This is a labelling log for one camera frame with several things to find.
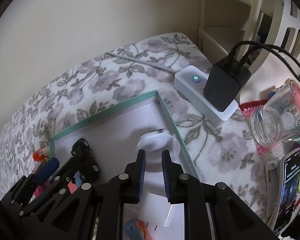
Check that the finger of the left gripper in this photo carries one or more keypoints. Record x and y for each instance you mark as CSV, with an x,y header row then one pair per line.
x,y
58,214
22,191

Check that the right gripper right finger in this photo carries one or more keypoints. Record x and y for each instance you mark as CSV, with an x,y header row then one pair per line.
x,y
210,211

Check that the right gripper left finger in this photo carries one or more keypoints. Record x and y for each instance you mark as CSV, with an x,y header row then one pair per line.
x,y
111,197

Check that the small orange blue toy knife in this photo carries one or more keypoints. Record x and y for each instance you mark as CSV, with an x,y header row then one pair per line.
x,y
136,229

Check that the black toy car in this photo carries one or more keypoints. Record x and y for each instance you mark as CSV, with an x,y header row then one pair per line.
x,y
88,166

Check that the red glue bottle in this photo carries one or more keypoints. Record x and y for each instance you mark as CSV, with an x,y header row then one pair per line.
x,y
41,154

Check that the white watch band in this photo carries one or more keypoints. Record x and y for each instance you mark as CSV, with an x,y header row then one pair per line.
x,y
154,140

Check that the pink yellow small toy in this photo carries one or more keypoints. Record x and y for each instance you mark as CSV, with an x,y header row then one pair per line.
x,y
38,191

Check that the large coral blue toy knife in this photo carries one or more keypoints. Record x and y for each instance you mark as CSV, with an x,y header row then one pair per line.
x,y
75,182

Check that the teal rimmed white tray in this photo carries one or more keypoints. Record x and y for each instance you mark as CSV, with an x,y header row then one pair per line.
x,y
113,135

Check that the floral grey white blanket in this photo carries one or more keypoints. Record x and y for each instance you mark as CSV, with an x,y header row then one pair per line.
x,y
225,154

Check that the smartphone in stand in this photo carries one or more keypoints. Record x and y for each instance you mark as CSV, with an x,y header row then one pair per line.
x,y
282,185

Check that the clear glass jar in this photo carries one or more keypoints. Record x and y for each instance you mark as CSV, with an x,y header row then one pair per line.
x,y
279,119

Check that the white power strip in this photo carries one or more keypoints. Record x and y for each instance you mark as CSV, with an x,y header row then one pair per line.
x,y
190,82

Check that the black plugged power adapter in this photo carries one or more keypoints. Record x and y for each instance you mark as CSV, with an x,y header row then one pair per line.
x,y
225,81

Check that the cream shelf unit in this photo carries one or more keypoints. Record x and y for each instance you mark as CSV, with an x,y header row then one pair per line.
x,y
225,22

